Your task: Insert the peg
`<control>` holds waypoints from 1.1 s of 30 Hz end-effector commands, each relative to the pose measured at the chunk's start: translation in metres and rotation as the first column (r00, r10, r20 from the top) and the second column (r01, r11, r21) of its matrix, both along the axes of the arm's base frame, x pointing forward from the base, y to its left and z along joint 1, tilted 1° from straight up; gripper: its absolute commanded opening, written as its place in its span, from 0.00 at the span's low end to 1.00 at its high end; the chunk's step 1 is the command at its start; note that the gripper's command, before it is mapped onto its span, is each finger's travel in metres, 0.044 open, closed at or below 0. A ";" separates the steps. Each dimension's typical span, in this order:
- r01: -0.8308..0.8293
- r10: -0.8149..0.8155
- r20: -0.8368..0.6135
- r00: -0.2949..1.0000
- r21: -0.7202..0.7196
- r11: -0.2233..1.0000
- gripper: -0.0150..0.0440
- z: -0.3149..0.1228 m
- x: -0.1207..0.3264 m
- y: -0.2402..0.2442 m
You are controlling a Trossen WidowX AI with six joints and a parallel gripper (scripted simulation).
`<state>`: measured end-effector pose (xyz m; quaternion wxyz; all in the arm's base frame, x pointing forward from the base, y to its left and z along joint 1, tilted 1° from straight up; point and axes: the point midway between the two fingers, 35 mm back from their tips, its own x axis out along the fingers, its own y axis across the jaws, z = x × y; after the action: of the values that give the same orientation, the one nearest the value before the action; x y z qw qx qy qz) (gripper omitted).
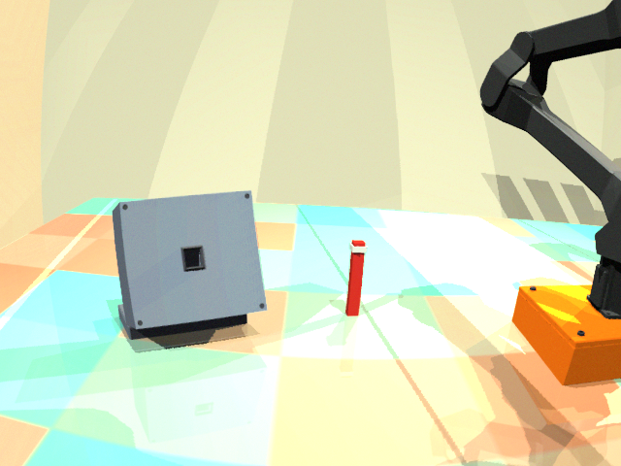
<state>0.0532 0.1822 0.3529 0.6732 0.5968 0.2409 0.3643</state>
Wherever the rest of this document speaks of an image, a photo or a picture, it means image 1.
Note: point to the grey sloped panel with square hole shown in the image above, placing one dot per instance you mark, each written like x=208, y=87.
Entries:
x=187, y=263

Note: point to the red square peg with white band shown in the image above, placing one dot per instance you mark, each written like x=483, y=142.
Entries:
x=354, y=285

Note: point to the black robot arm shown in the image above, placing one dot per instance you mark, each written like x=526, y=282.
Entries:
x=521, y=105

